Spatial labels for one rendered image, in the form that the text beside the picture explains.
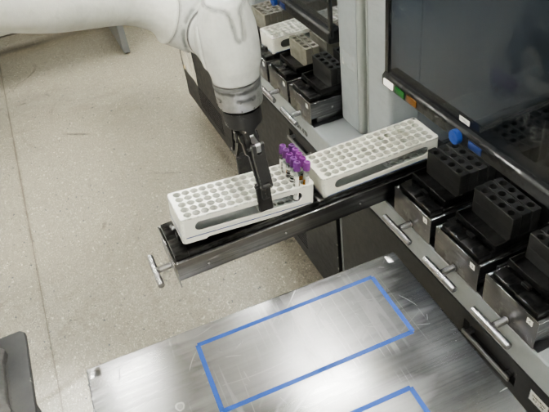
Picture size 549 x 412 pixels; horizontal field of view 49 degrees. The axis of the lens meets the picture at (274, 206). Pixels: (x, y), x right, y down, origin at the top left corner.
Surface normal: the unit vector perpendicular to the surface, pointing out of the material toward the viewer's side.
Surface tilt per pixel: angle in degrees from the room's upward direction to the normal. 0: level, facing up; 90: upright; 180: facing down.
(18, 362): 0
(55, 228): 0
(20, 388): 0
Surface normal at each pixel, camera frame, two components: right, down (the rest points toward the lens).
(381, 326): -0.11, -0.76
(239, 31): 0.48, 0.38
